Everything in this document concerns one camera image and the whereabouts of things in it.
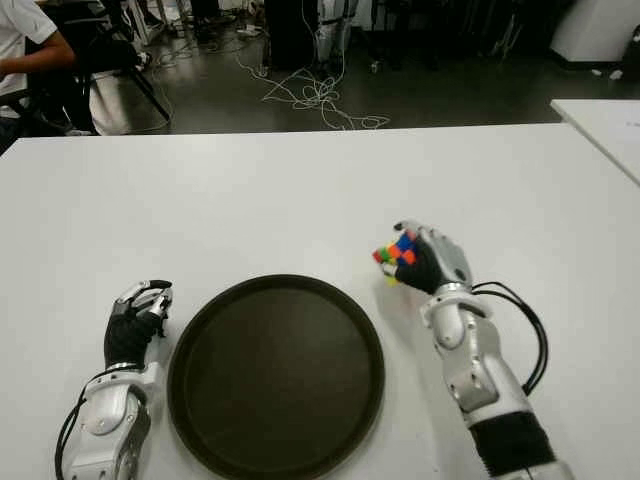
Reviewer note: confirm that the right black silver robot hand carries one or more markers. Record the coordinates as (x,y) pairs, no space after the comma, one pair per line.
(440,265)

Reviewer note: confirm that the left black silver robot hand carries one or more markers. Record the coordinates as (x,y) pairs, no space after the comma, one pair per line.
(125,340)

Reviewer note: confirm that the multicoloured Rubik's cube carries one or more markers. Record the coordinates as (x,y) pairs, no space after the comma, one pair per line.
(395,250)

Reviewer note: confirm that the dark brown round plate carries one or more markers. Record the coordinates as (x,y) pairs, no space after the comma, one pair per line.
(275,380)

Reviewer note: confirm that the white side table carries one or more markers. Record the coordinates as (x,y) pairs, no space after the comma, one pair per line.
(605,130)

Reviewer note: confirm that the black wheeled rack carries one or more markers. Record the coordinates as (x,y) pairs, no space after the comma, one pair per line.
(450,30)

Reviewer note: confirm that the black cabinet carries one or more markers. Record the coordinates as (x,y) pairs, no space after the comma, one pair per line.
(290,35)

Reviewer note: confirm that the black office chair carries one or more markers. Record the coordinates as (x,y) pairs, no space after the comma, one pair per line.
(110,55)

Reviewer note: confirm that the white power strip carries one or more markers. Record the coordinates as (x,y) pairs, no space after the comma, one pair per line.
(248,31)

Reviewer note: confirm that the seated person in white shirt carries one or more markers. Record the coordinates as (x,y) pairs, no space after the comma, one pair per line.
(20,35)

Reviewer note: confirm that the white pedestal cabinet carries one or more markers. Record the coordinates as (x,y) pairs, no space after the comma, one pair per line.
(595,30)

